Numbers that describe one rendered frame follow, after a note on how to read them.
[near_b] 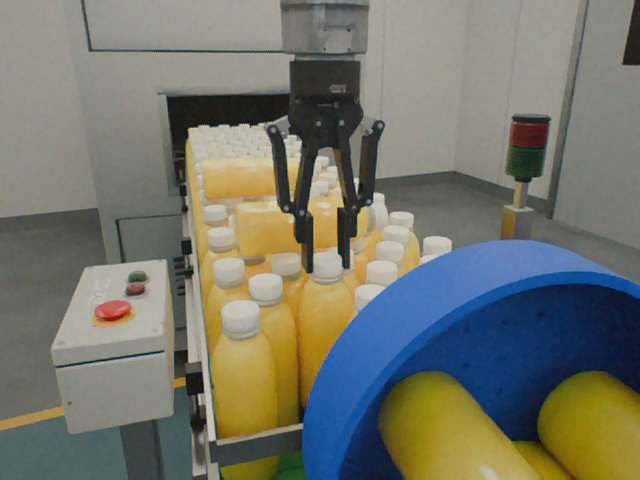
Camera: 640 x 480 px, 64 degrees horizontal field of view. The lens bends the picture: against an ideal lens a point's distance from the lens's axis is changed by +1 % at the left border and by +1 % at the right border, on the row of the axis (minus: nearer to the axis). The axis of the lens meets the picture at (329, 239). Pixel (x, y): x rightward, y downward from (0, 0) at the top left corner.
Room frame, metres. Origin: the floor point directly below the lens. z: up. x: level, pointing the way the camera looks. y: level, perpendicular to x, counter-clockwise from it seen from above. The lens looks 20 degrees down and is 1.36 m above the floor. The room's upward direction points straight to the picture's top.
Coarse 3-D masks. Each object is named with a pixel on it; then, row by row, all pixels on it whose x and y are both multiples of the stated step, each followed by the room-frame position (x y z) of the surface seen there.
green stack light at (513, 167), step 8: (512, 152) 0.85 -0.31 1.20; (520, 152) 0.84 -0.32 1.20; (528, 152) 0.83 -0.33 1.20; (536, 152) 0.83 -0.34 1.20; (544, 152) 0.84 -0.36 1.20; (512, 160) 0.85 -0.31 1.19; (520, 160) 0.84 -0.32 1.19; (528, 160) 0.83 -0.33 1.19; (536, 160) 0.83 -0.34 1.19; (544, 160) 0.84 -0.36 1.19; (512, 168) 0.85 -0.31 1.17; (520, 168) 0.84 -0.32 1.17; (528, 168) 0.83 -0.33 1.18; (536, 168) 0.83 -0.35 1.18; (544, 168) 0.84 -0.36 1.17; (512, 176) 0.85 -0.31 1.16; (520, 176) 0.84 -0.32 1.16; (528, 176) 0.83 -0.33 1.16; (536, 176) 0.83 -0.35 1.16
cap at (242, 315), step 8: (232, 304) 0.48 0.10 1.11; (240, 304) 0.48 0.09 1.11; (248, 304) 0.48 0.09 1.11; (256, 304) 0.48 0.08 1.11; (224, 312) 0.46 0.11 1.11; (232, 312) 0.46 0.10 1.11; (240, 312) 0.46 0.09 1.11; (248, 312) 0.46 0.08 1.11; (256, 312) 0.46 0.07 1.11; (224, 320) 0.46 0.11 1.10; (232, 320) 0.45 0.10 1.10; (240, 320) 0.45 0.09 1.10; (248, 320) 0.45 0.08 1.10; (256, 320) 0.46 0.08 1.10; (232, 328) 0.45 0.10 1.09; (240, 328) 0.45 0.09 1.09; (248, 328) 0.45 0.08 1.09
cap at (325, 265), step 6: (324, 252) 0.57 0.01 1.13; (318, 258) 0.56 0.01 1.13; (324, 258) 0.56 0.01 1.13; (330, 258) 0.56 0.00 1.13; (336, 258) 0.56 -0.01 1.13; (318, 264) 0.54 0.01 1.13; (324, 264) 0.54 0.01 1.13; (330, 264) 0.54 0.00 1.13; (336, 264) 0.54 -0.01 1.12; (318, 270) 0.54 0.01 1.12; (324, 270) 0.54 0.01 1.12; (330, 270) 0.54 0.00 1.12; (336, 270) 0.54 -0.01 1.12; (318, 276) 0.54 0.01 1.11; (324, 276) 0.54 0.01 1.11; (330, 276) 0.54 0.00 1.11
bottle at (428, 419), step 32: (416, 384) 0.29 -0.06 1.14; (448, 384) 0.29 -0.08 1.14; (384, 416) 0.29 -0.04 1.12; (416, 416) 0.27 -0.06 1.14; (448, 416) 0.26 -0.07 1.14; (480, 416) 0.26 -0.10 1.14; (416, 448) 0.25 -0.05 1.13; (448, 448) 0.24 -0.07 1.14; (480, 448) 0.23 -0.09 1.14; (512, 448) 0.24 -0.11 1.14
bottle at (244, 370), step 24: (240, 336) 0.45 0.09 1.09; (264, 336) 0.47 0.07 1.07; (216, 360) 0.45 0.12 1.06; (240, 360) 0.44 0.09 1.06; (264, 360) 0.45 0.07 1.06; (216, 384) 0.44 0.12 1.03; (240, 384) 0.43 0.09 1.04; (264, 384) 0.44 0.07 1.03; (216, 408) 0.45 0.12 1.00; (240, 408) 0.43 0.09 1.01; (264, 408) 0.44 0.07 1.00; (216, 432) 0.45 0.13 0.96; (240, 432) 0.43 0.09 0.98
